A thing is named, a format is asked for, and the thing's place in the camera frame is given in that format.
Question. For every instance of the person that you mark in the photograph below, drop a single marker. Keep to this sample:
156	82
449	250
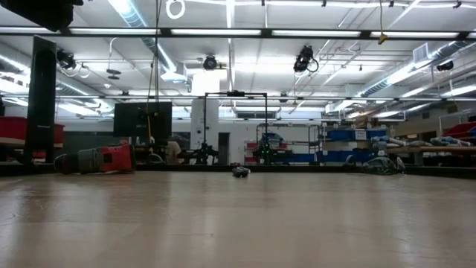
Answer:
173	152

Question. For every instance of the black beam with light strips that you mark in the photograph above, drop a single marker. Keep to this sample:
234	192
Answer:
266	32

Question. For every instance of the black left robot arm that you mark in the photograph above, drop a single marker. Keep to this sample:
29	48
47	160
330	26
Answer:
41	11

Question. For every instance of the wooden workbench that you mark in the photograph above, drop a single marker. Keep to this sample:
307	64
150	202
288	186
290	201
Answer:
446	149

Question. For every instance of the silver ceiling air duct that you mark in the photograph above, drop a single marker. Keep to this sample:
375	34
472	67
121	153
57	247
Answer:
128	15
446	48

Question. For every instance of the black ceiling camera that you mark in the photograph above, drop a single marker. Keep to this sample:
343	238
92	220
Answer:
445	66
66	59
210	62
303	59

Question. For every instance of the black monitor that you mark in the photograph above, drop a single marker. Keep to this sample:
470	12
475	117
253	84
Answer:
165	115

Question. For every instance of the black aluminium table frame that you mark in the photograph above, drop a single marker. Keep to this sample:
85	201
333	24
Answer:
316	168

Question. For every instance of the white building column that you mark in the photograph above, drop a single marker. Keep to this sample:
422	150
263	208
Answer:
212	111

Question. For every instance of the black background rig frame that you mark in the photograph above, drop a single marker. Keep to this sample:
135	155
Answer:
235	93

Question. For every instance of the black upright post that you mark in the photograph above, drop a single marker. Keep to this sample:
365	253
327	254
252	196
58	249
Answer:
41	111

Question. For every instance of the black background robot arm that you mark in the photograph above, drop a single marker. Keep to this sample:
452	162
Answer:
204	152
264	152

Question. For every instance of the grey cloth bundle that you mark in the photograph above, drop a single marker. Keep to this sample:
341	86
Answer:
394	141
448	141
383	165

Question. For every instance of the yellow hanging connector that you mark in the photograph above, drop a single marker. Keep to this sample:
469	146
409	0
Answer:
382	38

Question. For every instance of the blue storage bin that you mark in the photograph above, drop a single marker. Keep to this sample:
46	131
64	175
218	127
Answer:
334	155
340	134

